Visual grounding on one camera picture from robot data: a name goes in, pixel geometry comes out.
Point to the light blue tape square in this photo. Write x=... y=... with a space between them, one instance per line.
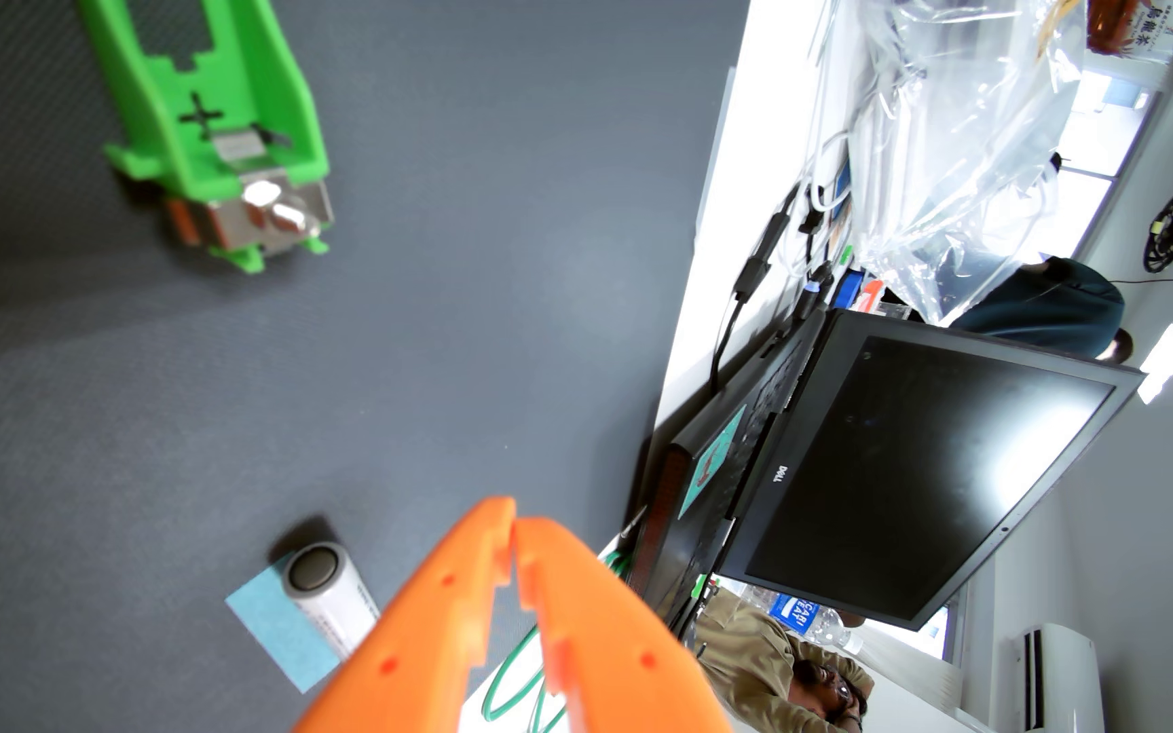
x=276 y=631

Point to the water bottle blue label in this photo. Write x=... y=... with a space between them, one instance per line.
x=795 y=614

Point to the small blue box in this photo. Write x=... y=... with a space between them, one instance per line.
x=848 y=288

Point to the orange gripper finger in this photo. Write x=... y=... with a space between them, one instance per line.
x=413 y=652
x=607 y=652

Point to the small orange item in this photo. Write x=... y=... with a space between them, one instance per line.
x=870 y=295

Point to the clear plastic bag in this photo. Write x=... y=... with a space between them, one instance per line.
x=963 y=153

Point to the black Dell laptop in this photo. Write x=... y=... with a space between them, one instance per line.
x=902 y=478

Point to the white cylindrical battery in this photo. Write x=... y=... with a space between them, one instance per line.
x=327 y=601

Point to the green battery holder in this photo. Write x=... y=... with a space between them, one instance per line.
x=189 y=153

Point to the white air conditioner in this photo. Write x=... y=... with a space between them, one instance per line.
x=1065 y=682

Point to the dark grey mat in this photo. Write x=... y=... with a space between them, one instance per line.
x=444 y=305

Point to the tea bottle brown label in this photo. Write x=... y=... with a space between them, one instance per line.
x=1136 y=25

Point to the rectangular ceiling light panel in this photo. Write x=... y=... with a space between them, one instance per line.
x=1165 y=361

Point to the person in khaki jacket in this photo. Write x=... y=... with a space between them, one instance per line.
x=749 y=662

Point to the person in dark top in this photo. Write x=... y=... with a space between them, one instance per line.
x=1045 y=305

